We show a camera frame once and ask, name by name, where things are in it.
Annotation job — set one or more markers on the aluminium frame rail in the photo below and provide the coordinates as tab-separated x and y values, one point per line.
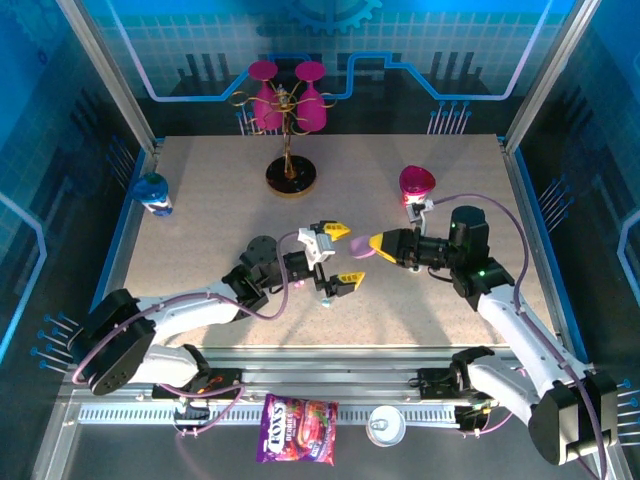
325	370

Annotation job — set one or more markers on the small controller board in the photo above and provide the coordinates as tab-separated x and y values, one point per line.
192	415
472	417

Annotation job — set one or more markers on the white lidded cup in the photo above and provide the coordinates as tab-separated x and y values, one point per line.
385	425

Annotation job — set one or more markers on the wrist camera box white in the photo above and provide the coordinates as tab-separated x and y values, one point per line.
315	245
416	209

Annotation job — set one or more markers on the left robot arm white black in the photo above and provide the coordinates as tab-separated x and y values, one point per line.
190	310

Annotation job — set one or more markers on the blue plastic cup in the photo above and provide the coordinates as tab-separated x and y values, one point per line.
152	192

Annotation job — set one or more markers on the pink plastic cup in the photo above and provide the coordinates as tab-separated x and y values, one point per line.
415	182

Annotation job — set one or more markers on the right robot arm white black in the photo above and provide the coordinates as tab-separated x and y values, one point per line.
525	340

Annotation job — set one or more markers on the aluminium frame post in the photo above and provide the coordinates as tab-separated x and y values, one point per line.
113	80
548	75

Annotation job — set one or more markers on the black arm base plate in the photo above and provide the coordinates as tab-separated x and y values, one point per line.
435	382
227	378

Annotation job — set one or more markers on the pink wine glass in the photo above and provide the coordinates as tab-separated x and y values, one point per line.
265	112
312	112

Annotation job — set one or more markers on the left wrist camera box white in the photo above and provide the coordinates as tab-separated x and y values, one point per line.
315	245

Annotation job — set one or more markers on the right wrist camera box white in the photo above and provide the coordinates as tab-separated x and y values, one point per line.
416	209

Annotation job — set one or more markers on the gold glass rack black base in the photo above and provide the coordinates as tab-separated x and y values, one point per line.
292	181

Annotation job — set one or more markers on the purple candy bag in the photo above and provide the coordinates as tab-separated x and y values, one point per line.
295	430

